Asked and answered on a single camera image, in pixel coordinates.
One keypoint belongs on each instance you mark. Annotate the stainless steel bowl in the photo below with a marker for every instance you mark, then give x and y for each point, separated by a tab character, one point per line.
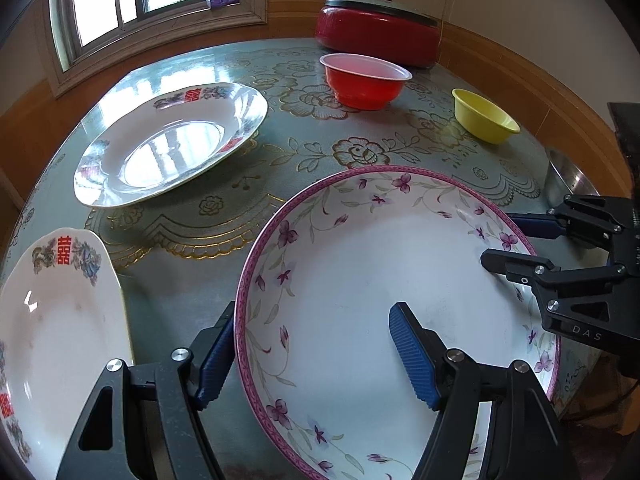
563	178

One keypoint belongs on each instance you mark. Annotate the grey pot lid red knob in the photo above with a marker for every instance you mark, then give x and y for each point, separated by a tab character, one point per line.
384	7

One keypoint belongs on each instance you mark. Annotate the window with grey frame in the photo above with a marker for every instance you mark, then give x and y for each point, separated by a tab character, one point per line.
77	39

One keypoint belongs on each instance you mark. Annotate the purple floral rimmed plate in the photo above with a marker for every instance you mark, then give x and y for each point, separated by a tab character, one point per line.
316	360

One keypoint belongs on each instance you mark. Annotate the yellow plastic bowl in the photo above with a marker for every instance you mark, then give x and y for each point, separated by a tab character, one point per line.
482	118

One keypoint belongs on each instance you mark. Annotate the red plastic bowl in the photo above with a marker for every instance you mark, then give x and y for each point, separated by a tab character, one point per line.
363	82

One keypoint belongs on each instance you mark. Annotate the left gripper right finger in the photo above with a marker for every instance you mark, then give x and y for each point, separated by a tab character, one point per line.
524	439

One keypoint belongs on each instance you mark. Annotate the red electric cooking pot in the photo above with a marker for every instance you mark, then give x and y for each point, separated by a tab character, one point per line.
398	40

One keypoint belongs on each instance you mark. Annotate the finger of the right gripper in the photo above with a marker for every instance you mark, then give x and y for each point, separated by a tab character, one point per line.
590	301
590	220

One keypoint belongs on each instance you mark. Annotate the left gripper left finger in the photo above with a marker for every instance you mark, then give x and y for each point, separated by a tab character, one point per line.
110	439

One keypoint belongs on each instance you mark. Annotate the white plate red characters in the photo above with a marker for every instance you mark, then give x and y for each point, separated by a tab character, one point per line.
63	317
167	141

